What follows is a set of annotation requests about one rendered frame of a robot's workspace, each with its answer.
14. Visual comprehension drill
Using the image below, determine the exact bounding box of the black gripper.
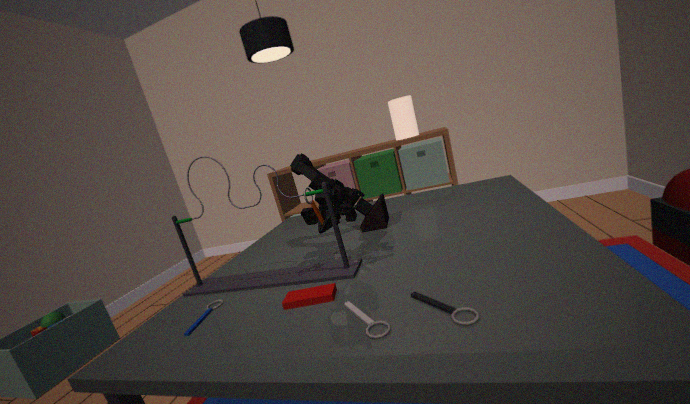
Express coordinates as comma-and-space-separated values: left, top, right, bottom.
301, 196, 357, 233

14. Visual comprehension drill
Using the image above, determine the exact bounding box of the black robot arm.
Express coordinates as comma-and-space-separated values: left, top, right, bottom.
290, 153, 375, 219

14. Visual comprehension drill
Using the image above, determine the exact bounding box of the grey loop with black handle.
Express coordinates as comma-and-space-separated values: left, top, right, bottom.
411, 292, 479, 325

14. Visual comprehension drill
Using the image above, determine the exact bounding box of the blue stick with grey loop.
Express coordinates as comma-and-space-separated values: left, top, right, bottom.
184, 300, 224, 337

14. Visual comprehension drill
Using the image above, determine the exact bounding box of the red rectangular block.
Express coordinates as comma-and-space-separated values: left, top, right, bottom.
282, 283, 337, 310

